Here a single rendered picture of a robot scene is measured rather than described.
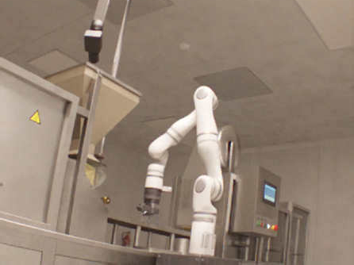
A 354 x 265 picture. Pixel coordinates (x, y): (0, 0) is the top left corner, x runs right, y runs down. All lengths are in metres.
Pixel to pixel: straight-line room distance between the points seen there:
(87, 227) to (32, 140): 0.46
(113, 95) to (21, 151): 0.56
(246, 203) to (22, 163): 1.41
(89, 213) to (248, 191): 1.06
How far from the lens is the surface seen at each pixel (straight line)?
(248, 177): 2.48
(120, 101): 1.87
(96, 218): 1.78
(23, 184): 1.48
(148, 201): 1.80
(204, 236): 1.61
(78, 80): 1.77
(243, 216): 2.44
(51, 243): 1.33
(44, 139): 1.54
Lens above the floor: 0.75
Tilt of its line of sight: 21 degrees up
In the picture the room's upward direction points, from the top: 7 degrees clockwise
